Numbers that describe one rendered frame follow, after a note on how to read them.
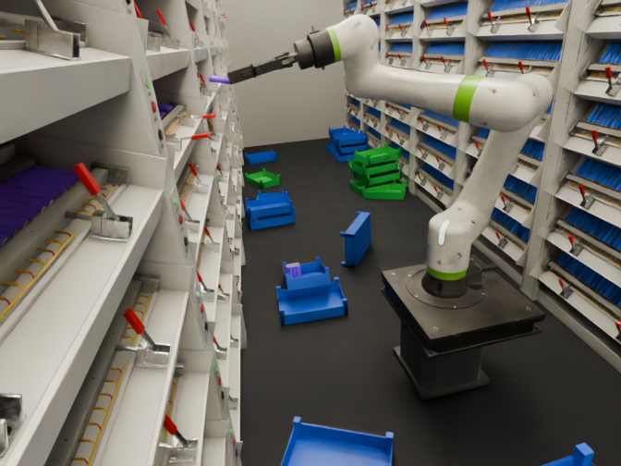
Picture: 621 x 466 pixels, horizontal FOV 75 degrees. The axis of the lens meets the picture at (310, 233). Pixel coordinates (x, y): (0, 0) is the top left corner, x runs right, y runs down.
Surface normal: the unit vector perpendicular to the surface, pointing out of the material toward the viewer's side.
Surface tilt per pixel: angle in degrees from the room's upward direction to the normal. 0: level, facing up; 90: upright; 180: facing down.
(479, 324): 1
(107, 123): 90
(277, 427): 0
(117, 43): 90
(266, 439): 0
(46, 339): 18
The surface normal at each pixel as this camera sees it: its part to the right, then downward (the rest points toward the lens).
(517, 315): -0.07, -0.89
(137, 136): 0.15, 0.42
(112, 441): 0.23, -0.90
